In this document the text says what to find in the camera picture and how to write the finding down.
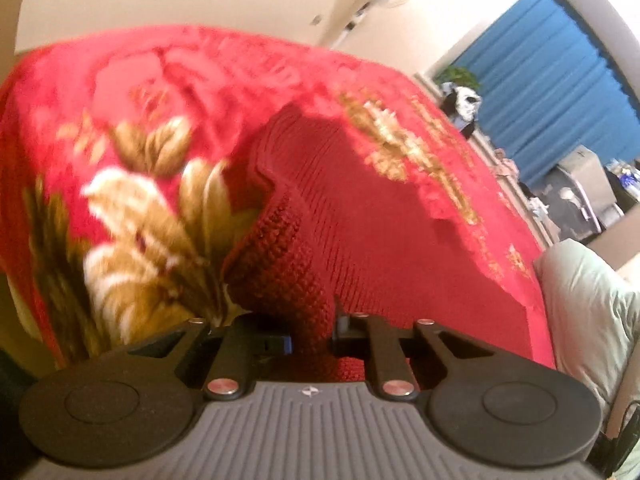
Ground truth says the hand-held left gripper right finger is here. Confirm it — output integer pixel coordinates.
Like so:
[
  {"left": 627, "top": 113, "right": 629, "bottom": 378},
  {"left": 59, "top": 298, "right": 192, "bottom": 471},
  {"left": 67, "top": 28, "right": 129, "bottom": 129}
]
[{"left": 327, "top": 310, "right": 505, "bottom": 404}]

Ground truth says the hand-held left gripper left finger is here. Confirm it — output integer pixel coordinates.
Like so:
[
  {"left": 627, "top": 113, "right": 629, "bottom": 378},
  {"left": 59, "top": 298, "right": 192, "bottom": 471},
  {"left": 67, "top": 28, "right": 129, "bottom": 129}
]
[{"left": 125, "top": 314, "right": 293, "bottom": 403}]

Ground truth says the dark red knitted sweater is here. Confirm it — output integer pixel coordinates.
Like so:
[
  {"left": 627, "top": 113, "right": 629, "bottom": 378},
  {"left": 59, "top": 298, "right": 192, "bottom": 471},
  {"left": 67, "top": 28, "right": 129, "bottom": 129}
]
[{"left": 222, "top": 104, "right": 543, "bottom": 383}]

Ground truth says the white windowsill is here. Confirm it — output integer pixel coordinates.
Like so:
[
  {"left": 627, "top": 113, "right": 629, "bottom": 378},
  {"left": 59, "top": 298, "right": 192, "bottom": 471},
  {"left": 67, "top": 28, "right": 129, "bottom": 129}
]
[{"left": 414, "top": 72, "right": 562, "bottom": 248}]

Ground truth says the pale green pillow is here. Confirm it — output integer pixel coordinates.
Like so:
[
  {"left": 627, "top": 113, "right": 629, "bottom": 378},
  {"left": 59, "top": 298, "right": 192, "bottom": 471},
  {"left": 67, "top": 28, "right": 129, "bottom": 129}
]
[{"left": 532, "top": 239, "right": 640, "bottom": 478}]

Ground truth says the beige cloth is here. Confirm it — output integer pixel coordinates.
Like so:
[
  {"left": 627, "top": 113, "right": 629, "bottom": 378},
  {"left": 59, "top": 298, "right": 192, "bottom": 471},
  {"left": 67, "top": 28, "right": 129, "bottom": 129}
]
[{"left": 492, "top": 149, "right": 522, "bottom": 179}]

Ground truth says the red floral blanket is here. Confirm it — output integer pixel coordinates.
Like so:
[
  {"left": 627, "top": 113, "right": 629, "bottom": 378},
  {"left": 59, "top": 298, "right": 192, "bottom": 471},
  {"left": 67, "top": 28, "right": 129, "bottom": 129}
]
[{"left": 0, "top": 24, "right": 557, "bottom": 376}]

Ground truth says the grey box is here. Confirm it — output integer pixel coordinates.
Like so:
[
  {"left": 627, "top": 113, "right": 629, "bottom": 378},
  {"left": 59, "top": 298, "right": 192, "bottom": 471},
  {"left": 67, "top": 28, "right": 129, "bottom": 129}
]
[{"left": 549, "top": 145, "right": 627, "bottom": 243}]

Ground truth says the green potted plant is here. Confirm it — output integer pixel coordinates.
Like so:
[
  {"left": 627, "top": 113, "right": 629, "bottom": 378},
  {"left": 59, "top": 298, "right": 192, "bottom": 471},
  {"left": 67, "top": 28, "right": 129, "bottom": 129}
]
[{"left": 436, "top": 65, "right": 482, "bottom": 92}]

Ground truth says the blue curtain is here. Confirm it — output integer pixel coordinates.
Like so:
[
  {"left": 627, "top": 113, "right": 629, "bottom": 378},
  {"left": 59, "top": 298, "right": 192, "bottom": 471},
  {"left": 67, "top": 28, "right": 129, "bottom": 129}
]
[{"left": 461, "top": 0, "right": 640, "bottom": 188}]

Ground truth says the black cable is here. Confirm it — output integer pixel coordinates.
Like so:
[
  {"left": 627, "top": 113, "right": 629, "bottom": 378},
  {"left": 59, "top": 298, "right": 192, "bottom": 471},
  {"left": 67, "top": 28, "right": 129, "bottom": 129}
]
[{"left": 599, "top": 399, "right": 640, "bottom": 478}]

